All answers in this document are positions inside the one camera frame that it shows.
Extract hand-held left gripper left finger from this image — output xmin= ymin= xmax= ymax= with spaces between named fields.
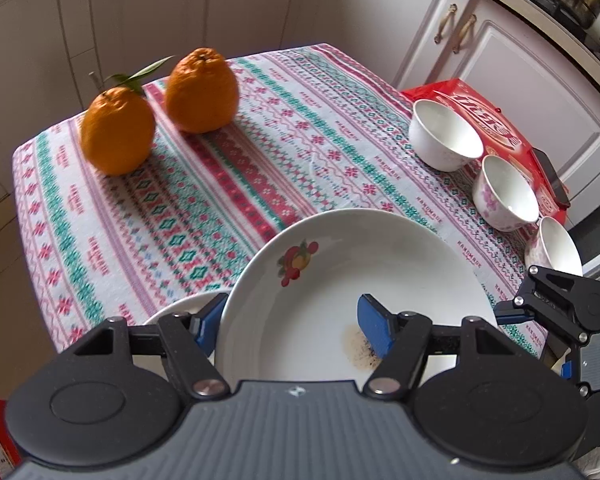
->
xmin=72 ymin=292 xmax=231 ymax=402

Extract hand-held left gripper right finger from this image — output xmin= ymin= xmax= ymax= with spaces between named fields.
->
xmin=357 ymin=294 xmax=518 ymax=402

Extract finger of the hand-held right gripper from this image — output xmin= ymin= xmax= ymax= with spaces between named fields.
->
xmin=495 ymin=265 xmax=589 ymax=344
xmin=560 ymin=342 xmax=594 ymax=402

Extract deep white plate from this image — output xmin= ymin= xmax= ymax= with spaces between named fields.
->
xmin=215 ymin=208 xmax=498 ymax=387

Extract white bowl with pink flowers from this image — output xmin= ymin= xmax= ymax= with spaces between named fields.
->
xmin=471 ymin=154 xmax=540 ymax=232

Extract white bowl with grey pattern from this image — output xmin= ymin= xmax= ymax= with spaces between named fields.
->
xmin=407 ymin=99 xmax=485 ymax=172

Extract black phone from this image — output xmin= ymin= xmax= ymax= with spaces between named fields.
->
xmin=531 ymin=147 xmax=572 ymax=208

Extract patterned red green tablecloth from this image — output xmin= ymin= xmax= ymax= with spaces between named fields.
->
xmin=11 ymin=42 xmax=571 ymax=361

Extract red gift box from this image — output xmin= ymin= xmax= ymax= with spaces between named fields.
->
xmin=400 ymin=78 xmax=572 ymax=227

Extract orange with leaf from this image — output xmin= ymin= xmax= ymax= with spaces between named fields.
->
xmin=80 ymin=55 xmax=176 ymax=177

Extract orange without leaf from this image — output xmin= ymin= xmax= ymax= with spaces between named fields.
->
xmin=165 ymin=47 xmax=240 ymax=134

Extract white kitchen cabinets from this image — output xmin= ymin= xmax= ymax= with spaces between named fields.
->
xmin=0 ymin=0 xmax=600 ymax=266

